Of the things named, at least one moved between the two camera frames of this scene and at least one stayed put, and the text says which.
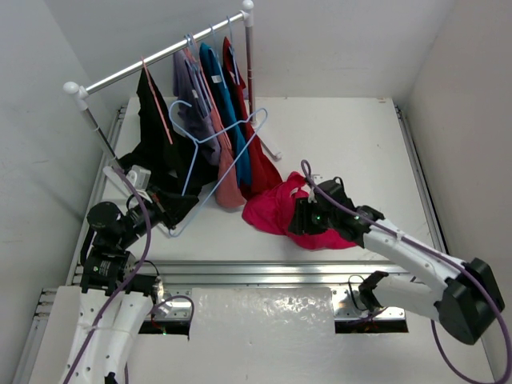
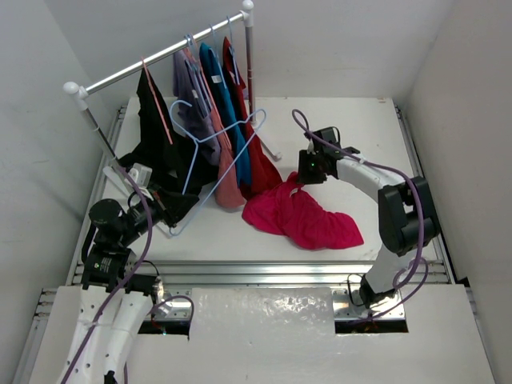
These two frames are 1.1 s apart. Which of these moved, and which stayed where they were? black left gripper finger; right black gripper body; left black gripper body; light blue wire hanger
Moved: right black gripper body
Stayed: black left gripper finger; left black gripper body; light blue wire hanger
